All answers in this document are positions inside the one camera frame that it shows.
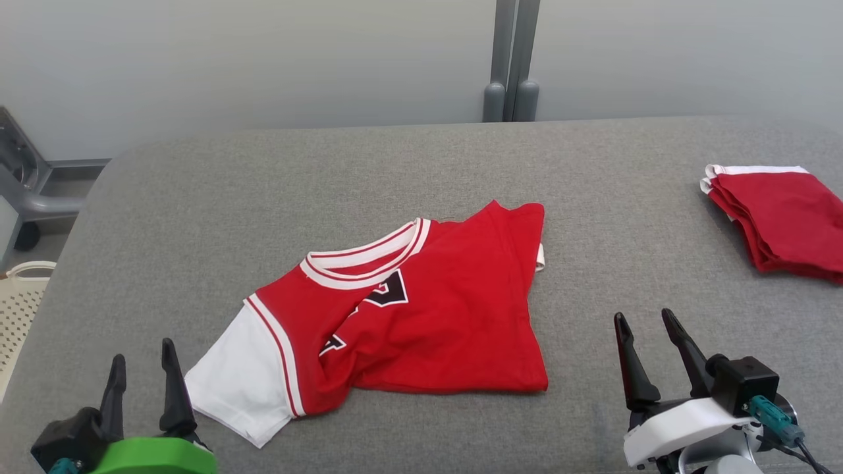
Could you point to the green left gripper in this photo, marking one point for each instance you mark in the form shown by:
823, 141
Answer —
158, 457

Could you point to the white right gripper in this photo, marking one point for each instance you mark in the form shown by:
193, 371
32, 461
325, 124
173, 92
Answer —
678, 424

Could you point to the red shorts with white stripe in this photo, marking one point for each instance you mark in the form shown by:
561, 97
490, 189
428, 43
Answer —
790, 224

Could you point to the red jersey with white sleeves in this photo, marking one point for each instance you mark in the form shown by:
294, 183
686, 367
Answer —
448, 316

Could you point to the cream perforated laundry basket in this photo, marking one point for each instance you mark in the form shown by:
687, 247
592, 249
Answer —
16, 316

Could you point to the grey wheeled metal stand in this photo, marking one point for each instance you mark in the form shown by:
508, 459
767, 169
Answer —
33, 201

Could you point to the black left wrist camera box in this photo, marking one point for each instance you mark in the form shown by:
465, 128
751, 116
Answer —
66, 434

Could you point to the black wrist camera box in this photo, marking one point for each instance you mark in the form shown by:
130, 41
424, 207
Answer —
66, 434
747, 385

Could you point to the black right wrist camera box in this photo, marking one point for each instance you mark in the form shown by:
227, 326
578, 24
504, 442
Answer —
747, 385

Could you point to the grey partition post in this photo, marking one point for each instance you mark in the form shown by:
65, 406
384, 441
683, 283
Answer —
528, 99
494, 102

